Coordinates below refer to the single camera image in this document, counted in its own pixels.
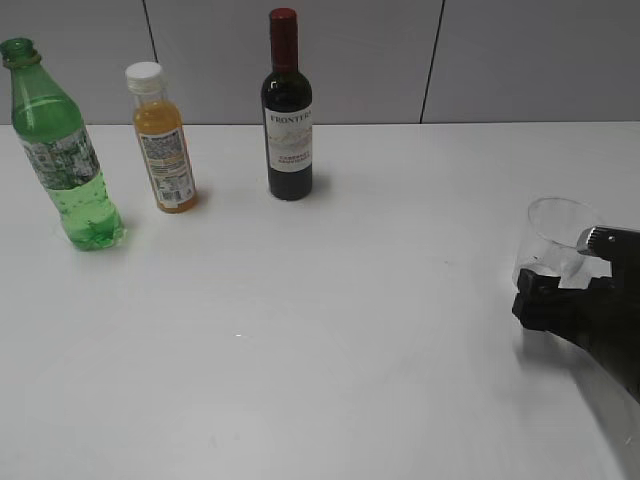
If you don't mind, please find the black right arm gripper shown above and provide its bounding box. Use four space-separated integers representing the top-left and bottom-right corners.
512 268 639 399

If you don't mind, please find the transparent plastic cup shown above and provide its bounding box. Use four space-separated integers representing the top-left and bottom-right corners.
512 197 611 289

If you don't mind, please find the green sprite bottle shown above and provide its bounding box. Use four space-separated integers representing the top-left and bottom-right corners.
1 38 125 251

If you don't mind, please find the dark red wine bottle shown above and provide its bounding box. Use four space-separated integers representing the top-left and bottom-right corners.
261 7 313 201

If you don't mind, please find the orange juice bottle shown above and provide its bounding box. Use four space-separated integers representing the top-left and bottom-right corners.
125 61 197 214

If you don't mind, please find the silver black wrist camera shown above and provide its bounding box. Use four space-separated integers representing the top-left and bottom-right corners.
576 225 640 279

